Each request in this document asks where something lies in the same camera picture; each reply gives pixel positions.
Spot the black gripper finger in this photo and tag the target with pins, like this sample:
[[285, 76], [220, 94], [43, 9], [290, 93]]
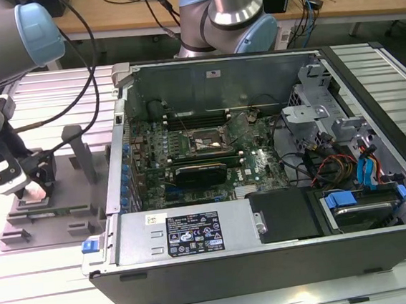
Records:
[[20, 196], [45, 174]]

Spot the silver CPU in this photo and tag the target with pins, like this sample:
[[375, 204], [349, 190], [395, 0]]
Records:
[[34, 192]]

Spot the thin metal locking lever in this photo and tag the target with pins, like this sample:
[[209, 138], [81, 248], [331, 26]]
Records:
[[207, 144], [183, 124]]

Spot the CPU socket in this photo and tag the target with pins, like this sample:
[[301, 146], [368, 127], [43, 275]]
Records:
[[203, 137]]

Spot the grey parts rack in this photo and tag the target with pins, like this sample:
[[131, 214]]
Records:
[[69, 215]]

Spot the blue case latch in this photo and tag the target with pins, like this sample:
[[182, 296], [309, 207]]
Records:
[[90, 246]]

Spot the grey power supply unit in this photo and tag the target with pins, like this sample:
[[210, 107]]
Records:
[[139, 237]]

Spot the small white sticker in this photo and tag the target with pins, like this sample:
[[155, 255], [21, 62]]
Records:
[[152, 219]]

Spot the black cylindrical part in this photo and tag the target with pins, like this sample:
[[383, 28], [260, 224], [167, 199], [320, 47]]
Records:
[[156, 110]]

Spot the RAM slot with white clips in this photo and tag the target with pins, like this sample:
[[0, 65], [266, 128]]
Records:
[[176, 123], [176, 115], [182, 159]]

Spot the black graphics card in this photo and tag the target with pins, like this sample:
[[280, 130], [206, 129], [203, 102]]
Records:
[[200, 181]]

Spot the black power supply label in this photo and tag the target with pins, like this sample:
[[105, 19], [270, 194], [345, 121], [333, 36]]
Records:
[[196, 235]]

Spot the wooden desk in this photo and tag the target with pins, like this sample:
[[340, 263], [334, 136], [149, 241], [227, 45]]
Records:
[[122, 19]]

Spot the green RAM stick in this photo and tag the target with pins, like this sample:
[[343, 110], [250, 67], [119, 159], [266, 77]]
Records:
[[234, 160]]

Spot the white case label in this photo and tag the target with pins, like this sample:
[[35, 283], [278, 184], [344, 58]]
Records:
[[213, 73]]

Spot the silver chipset heat sink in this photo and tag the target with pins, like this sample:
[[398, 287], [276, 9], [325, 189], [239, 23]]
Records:
[[246, 191]]

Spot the round coin cell battery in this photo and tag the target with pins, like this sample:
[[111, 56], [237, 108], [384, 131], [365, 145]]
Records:
[[253, 117]]

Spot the green motherboard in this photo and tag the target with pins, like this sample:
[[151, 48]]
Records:
[[261, 164]]

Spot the black grey PC case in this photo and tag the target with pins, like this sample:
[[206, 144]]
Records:
[[236, 278]]

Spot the black plastic shroud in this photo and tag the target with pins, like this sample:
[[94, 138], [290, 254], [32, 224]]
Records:
[[284, 216]]

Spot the silver metal drive cage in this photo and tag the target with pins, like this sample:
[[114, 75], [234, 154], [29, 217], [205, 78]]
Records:
[[304, 115]]

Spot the black power adapter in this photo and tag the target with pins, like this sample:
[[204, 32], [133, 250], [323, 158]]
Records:
[[316, 3]]

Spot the hard disk in blue carrier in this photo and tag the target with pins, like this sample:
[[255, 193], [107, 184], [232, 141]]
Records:
[[364, 215]]

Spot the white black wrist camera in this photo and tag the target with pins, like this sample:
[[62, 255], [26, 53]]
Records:
[[15, 182]]

